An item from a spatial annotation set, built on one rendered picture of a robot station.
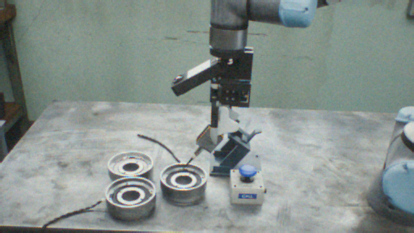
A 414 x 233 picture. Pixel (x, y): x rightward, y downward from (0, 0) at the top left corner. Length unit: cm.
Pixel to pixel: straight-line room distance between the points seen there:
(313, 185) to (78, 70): 191
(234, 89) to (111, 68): 182
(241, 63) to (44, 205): 51
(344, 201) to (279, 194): 15
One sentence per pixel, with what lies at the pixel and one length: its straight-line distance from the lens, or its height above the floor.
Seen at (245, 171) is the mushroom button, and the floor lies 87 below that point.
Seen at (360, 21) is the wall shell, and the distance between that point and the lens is 258.
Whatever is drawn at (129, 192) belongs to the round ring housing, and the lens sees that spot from 92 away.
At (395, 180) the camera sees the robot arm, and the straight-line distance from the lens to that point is 77.
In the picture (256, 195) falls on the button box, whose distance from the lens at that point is 91.
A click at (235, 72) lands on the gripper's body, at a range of 84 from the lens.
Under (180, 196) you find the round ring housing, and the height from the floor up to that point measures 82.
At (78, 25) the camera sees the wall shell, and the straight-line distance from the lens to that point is 256.
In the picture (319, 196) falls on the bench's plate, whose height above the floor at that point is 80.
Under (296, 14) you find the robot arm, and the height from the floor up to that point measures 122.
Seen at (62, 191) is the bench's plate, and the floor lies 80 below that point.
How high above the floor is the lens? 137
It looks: 27 degrees down
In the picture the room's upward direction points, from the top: 3 degrees clockwise
